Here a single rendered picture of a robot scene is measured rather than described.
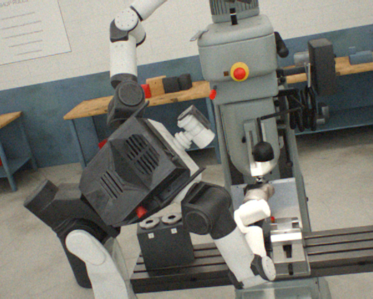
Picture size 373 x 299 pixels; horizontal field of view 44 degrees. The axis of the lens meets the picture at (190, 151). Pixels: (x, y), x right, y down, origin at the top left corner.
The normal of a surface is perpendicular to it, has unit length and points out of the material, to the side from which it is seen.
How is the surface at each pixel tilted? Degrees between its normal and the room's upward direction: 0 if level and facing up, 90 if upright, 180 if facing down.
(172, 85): 90
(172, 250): 90
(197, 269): 0
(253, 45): 90
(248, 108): 90
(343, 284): 0
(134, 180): 75
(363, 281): 0
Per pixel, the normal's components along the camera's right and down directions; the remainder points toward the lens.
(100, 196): -0.45, 0.12
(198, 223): -0.48, 0.44
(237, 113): -0.11, 0.36
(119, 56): -0.16, -0.25
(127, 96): 0.33, -0.27
